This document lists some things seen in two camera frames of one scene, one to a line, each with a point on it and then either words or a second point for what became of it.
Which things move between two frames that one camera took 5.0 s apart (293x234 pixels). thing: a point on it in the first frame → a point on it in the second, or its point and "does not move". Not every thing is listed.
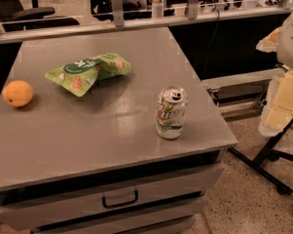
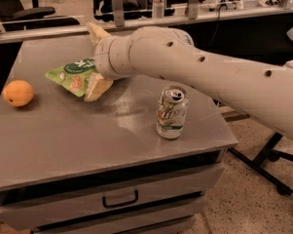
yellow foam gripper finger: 283,101 → 96,86
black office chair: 8,9 does not move
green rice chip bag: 80,76 does not move
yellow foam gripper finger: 269,44 → 96,33
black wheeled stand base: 271,151 does not move
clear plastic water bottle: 158,1 does not move
